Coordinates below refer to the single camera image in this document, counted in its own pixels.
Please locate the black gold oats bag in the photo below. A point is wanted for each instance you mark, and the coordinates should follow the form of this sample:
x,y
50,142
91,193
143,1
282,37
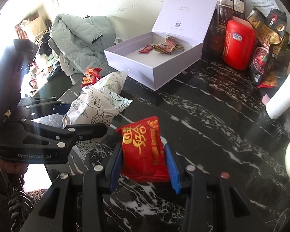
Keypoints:
x,y
268,45

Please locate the red cylindrical tin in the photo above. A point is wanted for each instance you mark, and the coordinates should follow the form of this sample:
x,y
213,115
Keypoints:
x,y
239,45

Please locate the red cartoon couple snack bag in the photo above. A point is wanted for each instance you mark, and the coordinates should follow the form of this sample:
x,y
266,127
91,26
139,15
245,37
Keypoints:
x,y
91,76

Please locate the red ketchup sachet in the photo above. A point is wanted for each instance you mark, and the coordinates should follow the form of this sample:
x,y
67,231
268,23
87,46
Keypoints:
x,y
146,49

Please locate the lavender open gift box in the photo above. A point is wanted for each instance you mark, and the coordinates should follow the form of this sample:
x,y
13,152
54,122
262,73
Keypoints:
x,y
187,21

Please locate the clear jar purple label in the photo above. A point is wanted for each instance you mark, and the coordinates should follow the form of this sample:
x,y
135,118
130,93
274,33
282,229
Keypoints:
x,y
239,8

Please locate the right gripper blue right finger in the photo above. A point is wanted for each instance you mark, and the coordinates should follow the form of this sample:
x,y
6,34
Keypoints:
x,y
184,176

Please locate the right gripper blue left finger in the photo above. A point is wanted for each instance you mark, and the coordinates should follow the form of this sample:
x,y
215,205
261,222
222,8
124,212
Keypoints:
x,y
105,175

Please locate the white patterned snack bag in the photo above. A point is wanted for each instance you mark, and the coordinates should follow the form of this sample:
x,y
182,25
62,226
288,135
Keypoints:
x,y
97,108
113,82

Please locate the grey-green puffer jacket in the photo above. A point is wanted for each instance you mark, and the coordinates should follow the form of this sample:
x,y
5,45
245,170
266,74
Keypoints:
x,y
92,35

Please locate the red gold-lettered snack packet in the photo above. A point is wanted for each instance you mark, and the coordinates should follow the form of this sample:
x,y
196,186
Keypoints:
x,y
143,151

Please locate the person's left hand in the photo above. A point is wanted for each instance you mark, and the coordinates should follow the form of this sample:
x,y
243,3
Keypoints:
x,y
14,168

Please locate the small dark snack jar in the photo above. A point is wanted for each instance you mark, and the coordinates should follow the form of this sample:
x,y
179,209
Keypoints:
x,y
256,18

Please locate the brown nutritious cereal packet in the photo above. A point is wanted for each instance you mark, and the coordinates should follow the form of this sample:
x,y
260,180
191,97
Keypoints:
x,y
168,46

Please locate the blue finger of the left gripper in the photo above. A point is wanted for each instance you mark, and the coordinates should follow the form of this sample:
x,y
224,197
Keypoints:
x,y
49,108
43,136

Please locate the tall dark clear jar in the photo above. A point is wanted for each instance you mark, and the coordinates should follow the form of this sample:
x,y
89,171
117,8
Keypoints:
x,y
217,30

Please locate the white paper roll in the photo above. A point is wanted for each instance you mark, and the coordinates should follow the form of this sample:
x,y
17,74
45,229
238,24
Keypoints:
x,y
280,102

